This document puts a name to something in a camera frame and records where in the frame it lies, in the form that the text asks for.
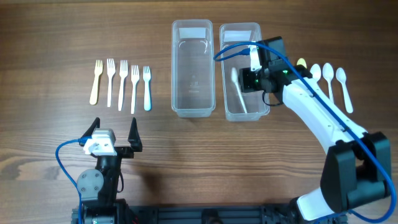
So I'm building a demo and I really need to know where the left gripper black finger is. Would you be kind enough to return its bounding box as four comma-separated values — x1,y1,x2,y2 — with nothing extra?
81,117,100,138
127,118,142,152

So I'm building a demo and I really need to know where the white plastic spoon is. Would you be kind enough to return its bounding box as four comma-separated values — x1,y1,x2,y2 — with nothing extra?
310,63,322,82
336,68,353,113
322,63,334,103
231,67,248,113

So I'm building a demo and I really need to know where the yellow plastic spoon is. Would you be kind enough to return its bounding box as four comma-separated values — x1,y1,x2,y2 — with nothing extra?
297,58,307,68

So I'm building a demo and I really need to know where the white plastic fork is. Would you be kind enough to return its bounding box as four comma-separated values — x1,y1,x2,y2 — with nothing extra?
106,58,116,108
131,65,140,114
118,60,128,111

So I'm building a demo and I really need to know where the light blue plastic fork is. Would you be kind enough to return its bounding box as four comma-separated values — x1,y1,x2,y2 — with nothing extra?
143,66,152,111

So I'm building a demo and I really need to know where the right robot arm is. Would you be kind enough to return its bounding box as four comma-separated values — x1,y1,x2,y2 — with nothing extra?
238,37,397,223

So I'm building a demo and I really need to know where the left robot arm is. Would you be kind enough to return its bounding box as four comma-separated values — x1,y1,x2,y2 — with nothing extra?
71,118,142,224

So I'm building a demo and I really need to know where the right clear plastic container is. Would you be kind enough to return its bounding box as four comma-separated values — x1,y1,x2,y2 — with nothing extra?
220,22,271,121

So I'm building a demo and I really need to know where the clear plastic container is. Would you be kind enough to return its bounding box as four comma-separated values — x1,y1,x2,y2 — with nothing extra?
220,22,271,121
171,19,216,118

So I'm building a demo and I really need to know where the left clear plastic container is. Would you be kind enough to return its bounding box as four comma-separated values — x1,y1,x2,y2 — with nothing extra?
171,19,216,118

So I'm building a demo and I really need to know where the yellow plastic fork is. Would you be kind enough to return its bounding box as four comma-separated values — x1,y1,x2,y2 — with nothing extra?
90,60,103,105

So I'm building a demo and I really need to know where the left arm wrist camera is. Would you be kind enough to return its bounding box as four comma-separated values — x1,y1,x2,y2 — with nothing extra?
83,128,117,156

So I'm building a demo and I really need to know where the left blue cable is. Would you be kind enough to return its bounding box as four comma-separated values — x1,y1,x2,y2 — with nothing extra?
55,136,93,224

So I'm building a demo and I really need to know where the blue cable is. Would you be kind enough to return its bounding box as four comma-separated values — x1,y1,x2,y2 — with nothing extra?
213,41,397,224
55,136,93,224

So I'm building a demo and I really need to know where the right blue cable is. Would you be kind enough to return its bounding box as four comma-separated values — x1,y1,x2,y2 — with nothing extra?
213,41,397,224

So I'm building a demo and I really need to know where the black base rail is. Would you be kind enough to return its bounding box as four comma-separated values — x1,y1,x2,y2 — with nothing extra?
71,203,348,224

